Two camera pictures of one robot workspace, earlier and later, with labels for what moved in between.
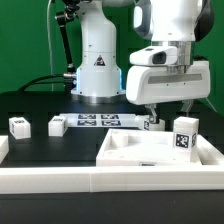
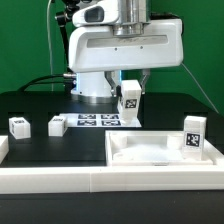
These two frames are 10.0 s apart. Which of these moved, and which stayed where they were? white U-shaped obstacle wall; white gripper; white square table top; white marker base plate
Moved: white gripper; white square table top
Stayed: white marker base plate; white U-shaped obstacle wall
